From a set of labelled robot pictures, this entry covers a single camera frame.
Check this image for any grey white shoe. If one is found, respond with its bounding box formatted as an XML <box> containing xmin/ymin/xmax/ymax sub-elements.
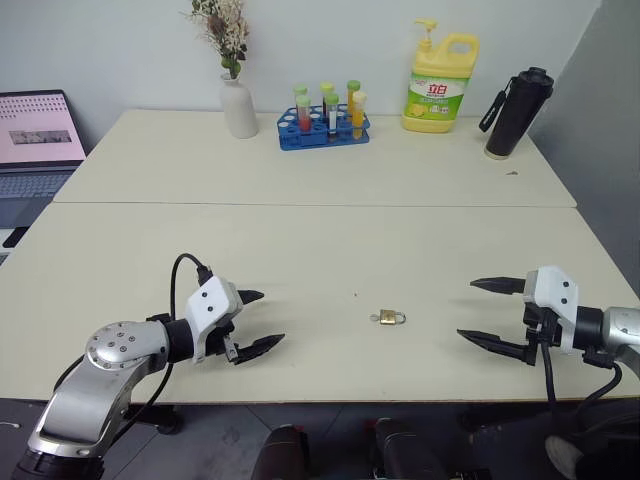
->
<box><xmin>544</xmin><ymin>434</ymin><xmax>585</xmax><ymax>480</ymax></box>

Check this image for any black tumbler with strap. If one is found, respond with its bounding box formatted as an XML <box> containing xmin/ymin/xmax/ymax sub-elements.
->
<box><xmin>478</xmin><ymin>65</ymin><xmax>555</xmax><ymax>162</ymax></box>

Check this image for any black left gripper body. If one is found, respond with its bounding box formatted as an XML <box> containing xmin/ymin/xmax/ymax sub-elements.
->
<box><xmin>202</xmin><ymin>318</ymin><xmax>240</xmax><ymax>364</ymax></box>

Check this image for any white ceramic vase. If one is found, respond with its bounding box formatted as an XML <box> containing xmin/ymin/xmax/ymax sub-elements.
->
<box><xmin>219</xmin><ymin>73</ymin><xmax>260</xmax><ymax>140</ymax></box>

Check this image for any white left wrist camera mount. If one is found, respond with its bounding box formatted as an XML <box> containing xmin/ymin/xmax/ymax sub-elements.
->
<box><xmin>184</xmin><ymin>276</ymin><xmax>245</xmax><ymax>365</ymax></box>

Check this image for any yellow dish soap pump bottle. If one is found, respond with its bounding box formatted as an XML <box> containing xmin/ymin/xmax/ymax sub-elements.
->
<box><xmin>400</xmin><ymin>18</ymin><xmax>482</xmax><ymax>134</ymax></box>

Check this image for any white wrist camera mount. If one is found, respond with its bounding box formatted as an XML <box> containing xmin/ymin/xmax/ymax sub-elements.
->
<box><xmin>184</xmin><ymin>276</ymin><xmax>245</xmax><ymax>365</ymax></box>
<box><xmin>521</xmin><ymin>265</ymin><xmax>581</xmax><ymax>354</ymax></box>

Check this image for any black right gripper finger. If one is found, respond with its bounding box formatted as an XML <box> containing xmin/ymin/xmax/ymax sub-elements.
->
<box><xmin>469</xmin><ymin>276</ymin><xmax>529</xmax><ymax>297</ymax></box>
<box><xmin>455</xmin><ymin>327</ymin><xmax>532</xmax><ymax>366</ymax></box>

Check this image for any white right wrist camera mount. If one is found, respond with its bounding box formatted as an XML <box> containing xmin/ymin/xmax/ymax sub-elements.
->
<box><xmin>521</xmin><ymin>265</ymin><xmax>581</xmax><ymax>354</ymax></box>

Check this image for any dark trouser leg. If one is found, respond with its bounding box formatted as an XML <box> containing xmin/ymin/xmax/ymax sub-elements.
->
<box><xmin>459</xmin><ymin>399</ymin><xmax>640</xmax><ymax>480</ymax></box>

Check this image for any black table leg foot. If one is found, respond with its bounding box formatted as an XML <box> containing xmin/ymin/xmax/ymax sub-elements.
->
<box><xmin>130</xmin><ymin>404</ymin><xmax>185</xmax><ymax>435</ymax></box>

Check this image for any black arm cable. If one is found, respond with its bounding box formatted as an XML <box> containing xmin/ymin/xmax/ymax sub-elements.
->
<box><xmin>538</xmin><ymin>343</ymin><xmax>626</xmax><ymax>419</ymax></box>
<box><xmin>117</xmin><ymin>253</ymin><xmax>215</xmax><ymax>439</ymax></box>

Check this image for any grey laptop with pink screen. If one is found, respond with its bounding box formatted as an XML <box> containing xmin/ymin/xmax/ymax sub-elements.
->
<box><xmin>0</xmin><ymin>89</ymin><xmax>89</xmax><ymax>231</ymax></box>

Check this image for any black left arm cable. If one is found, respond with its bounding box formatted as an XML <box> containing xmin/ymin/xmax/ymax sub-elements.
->
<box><xmin>117</xmin><ymin>253</ymin><xmax>215</xmax><ymax>439</ymax></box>

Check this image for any green-capped tube, white label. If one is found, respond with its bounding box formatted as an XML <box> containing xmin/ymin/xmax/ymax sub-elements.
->
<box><xmin>324</xmin><ymin>92</ymin><xmax>341</xmax><ymax>144</ymax></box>

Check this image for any green-capped tube, red liquid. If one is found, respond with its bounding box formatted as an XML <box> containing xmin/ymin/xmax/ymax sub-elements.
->
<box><xmin>294</xmin><ymin>95</ymin><xmax>313</xmax><ymax>134</ymax></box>

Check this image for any black smartphone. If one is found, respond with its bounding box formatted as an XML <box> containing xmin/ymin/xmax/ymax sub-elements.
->
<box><xmin>1</xmin><ymin>225</ymin><xmax>31</xmax><ymax>249</ymax></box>

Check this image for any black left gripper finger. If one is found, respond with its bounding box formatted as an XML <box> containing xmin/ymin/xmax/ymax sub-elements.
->
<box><xmin>237</xmin><ymin>288</ymin><xmax>266</xmax><ymax>312</ymax></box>
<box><xmin>231</xmin><ymin>333</ymin><xmax>287</xmax><ymax>366</ymax></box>

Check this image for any dried flower bouquet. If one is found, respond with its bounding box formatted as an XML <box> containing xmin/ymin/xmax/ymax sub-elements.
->
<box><xmin>181</xmin><ymin>0</ymin><xmax>251</xmax><ymax>81</ymax></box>

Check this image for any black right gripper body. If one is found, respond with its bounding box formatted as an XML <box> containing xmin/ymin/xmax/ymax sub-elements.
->
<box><xmin>522</xmin><ymin>301</ymin><xmax>563</xmax><ymax>367</ymax></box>

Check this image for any blue test tube rack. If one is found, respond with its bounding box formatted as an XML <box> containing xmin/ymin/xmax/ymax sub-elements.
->
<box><xmin>276</xmin><ymin>103</ymin><xmax>374</xmax><ymax>152</ymax></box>

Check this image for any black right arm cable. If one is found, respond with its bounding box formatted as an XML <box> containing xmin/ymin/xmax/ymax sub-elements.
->
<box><xmin>538</xmin><ymin>343</ymin><xmax>626</xmax><ymax>419</ymax></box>

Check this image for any cream-capped tube, yellow liquid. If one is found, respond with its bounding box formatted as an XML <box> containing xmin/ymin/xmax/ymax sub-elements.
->
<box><xmin>351</xmin><ymin>90</ymin><xmax>369</xmax><ymax>141</ymax></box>

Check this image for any dark rounded shape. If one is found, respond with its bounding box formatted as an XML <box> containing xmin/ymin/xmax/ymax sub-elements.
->
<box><xmin>373</xmin><ymin>416</ymin><xmax>454</xmax><ymax>480</ymax></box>
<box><xmin>251</xmin><ymin>423</ymin><xmax>310</xmax><ymax>480</ymax></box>

